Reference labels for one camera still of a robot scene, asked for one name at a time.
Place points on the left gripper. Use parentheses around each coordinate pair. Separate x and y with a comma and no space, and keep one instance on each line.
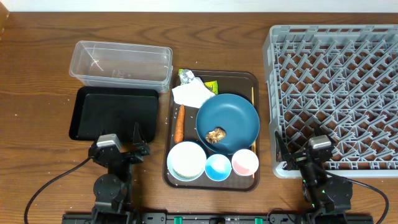
(142,145)

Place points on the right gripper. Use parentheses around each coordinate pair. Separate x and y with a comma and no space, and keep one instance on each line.
(284,154)

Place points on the light blue rice bowl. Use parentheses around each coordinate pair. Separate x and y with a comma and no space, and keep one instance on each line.
(186,160)

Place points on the orange carrot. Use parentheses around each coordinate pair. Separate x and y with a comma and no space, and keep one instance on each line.
(179,127)

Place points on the small pink cup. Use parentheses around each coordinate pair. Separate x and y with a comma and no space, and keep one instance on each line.
(245,162)

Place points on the dark blue plate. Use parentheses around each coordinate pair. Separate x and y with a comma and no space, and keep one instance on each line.
(233,114)

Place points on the small blue cup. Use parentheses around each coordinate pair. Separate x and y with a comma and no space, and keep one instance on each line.
(218,167)

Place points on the brown mushroom food scrap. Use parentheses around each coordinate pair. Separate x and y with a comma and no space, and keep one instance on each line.
(215,136)

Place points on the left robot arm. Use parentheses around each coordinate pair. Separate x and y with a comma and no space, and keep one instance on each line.
(113,190)

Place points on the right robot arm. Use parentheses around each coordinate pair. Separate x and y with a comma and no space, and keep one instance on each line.
(329,194)

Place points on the grey dishwasher rack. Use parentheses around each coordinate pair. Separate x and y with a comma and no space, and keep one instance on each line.
(342,77)

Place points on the black plastic tray bin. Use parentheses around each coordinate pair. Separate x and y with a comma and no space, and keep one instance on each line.
(116,110)

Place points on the wooden chopstick outer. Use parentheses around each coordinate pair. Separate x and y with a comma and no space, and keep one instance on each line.
(254,143)

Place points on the clear plastic bin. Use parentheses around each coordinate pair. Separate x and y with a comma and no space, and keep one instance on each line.
(118,65)

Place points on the white crumpled napkin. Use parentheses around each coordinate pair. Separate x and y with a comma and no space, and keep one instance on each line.
(192,94)

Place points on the brown serving tray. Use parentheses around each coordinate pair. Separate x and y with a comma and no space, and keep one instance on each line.
(238,83)

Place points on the crumpled foil wrapper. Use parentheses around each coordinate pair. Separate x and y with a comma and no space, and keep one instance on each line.
(186,76)

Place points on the yellow green snack packet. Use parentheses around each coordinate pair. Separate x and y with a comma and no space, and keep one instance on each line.
(212,86)

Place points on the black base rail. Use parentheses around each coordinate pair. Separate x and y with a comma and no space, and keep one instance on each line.
(161,218)

